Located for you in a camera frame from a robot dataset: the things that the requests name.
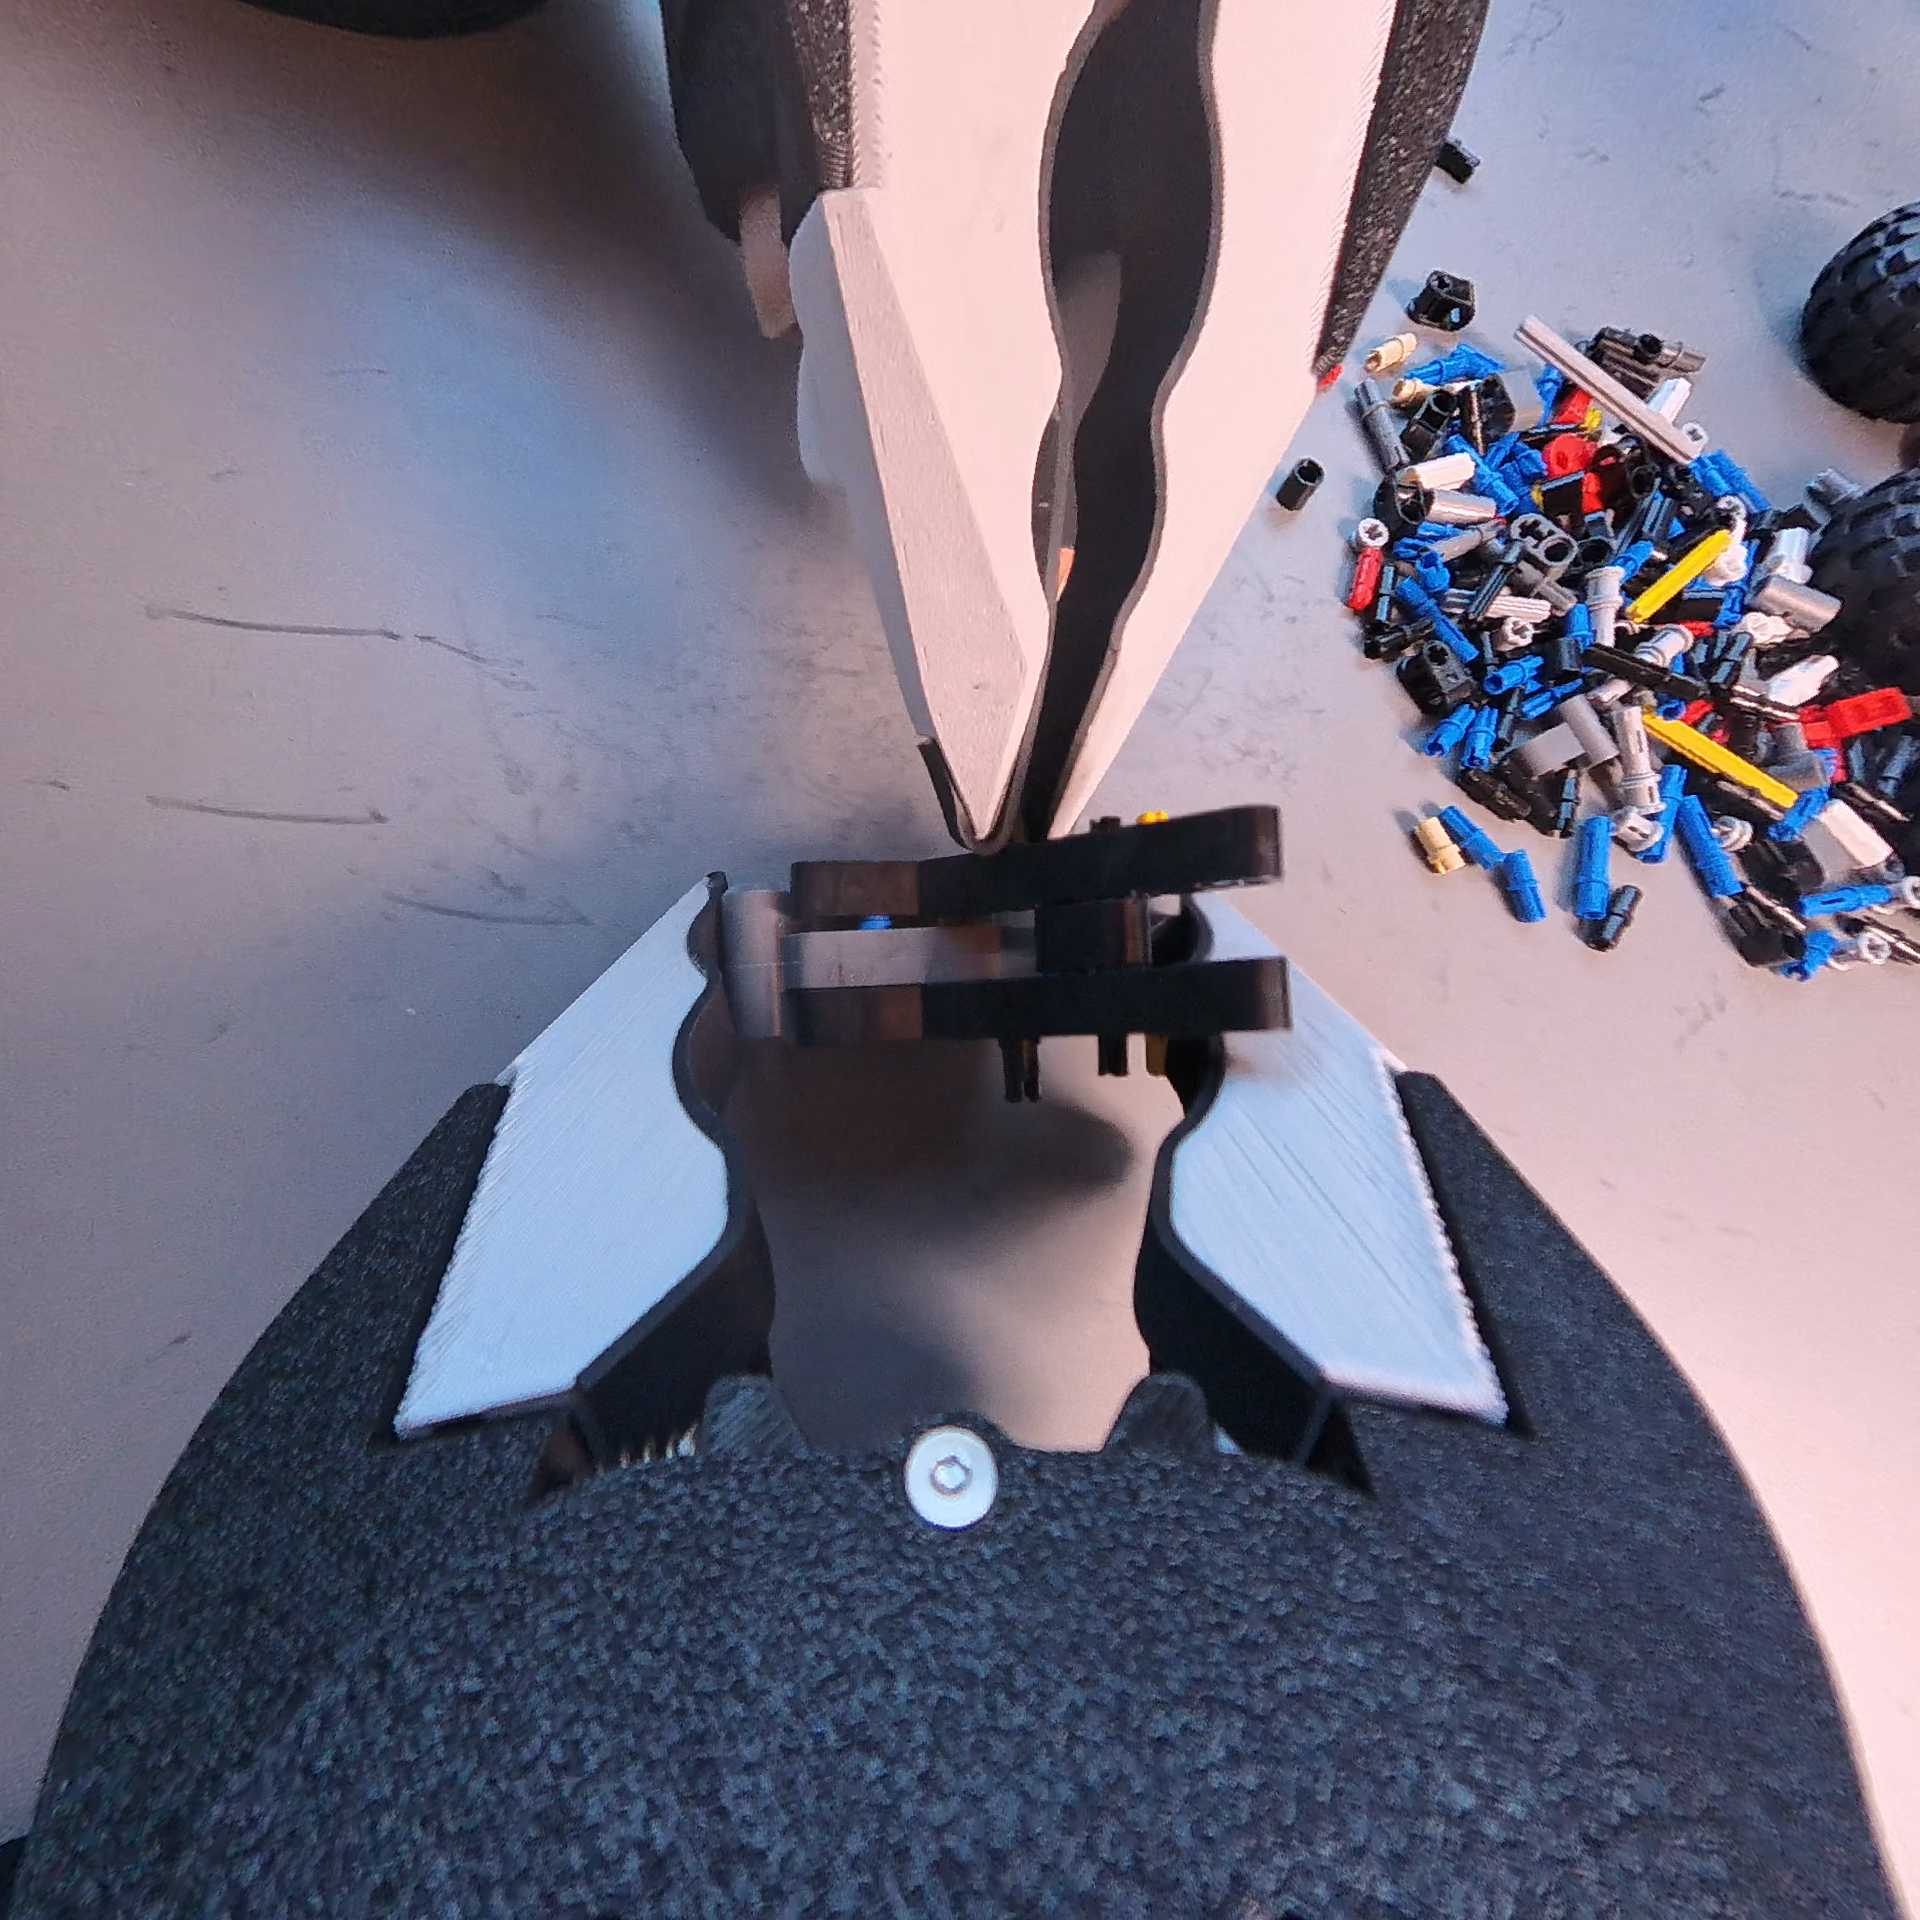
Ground person's left hand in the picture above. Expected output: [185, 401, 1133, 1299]
[733, 191, 811, 343]

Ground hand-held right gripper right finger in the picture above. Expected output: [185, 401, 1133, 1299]
[1127, 894, 1515, 1454]

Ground black toy tyre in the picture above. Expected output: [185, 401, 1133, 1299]
[1800, 200, 1920, 424]
[1808, 466, 1920, 700]

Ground black beam frame yellow pins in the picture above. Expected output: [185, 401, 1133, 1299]
[707, 802, 1295, 1105]

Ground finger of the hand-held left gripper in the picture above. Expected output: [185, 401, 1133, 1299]
[1019, 0, 1403, 845]
[785, 0, 1106, 851]

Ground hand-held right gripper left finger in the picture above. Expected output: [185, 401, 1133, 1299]
[396, 880, 781, 1440]

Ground pile of small building bricks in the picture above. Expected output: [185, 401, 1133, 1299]
[1275, 137, 1920, 985]

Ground grey desk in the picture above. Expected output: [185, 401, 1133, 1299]
[0, 0, 1920, 1800]

